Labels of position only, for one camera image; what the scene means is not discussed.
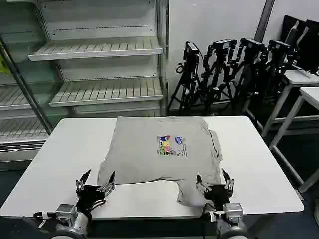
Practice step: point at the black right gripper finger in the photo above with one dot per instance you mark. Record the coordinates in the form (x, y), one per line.
(228, 179)
(202, 185)

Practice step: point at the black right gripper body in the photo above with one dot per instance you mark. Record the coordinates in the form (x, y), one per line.
(219, 195)

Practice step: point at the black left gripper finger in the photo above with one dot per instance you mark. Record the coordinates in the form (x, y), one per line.
(109, 184)
(83, 179)

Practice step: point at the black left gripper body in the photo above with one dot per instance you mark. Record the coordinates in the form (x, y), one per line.
(87, 198)

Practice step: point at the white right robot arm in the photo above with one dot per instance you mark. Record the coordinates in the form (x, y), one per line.
(233, 219)

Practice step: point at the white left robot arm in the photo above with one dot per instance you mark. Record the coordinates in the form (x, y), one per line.
(65, 219)

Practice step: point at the white folding table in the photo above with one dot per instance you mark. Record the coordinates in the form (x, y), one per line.
(74, 161)

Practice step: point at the grey t-shirt with colourful print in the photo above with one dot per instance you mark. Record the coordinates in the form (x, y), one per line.
(159, 154)

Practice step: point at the empty white display shelf unit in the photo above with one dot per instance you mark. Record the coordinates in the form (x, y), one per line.
(82, 64)

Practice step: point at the black monitor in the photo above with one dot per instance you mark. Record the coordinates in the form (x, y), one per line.
(302, 41)

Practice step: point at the white metal-frame side table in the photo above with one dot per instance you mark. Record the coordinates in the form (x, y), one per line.
(294, 139)
(286, 94)

